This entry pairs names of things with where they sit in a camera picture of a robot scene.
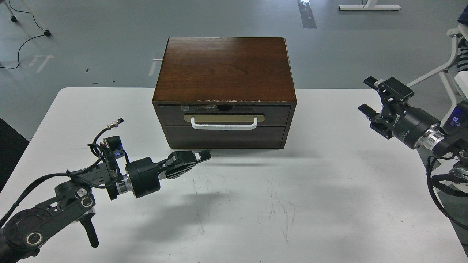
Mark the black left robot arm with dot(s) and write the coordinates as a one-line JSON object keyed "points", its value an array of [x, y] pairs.
{"points": [[24, 233]]}

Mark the white chair frame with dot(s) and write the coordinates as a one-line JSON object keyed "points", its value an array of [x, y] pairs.
{"points": [[455, 83]]}

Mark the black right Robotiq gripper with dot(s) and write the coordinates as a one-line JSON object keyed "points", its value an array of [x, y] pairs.
{"points": [[412, 126]]}

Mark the white desk leg base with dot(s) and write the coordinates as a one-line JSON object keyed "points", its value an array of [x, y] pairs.
{"points": [[370, 5]]}

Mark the wooden drawer with white handle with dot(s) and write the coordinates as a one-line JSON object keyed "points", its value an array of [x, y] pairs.
{"points": [[181, 115]]}

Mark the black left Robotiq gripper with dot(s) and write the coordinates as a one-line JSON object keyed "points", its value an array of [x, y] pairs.
{"points": [[143, 175]]}

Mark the dark wooden drawer cabinet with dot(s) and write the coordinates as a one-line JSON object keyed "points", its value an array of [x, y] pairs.
{"points": [[226, 70]]}

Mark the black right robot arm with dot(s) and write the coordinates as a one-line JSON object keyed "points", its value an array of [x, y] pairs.
{"points": [[447, 141]]}

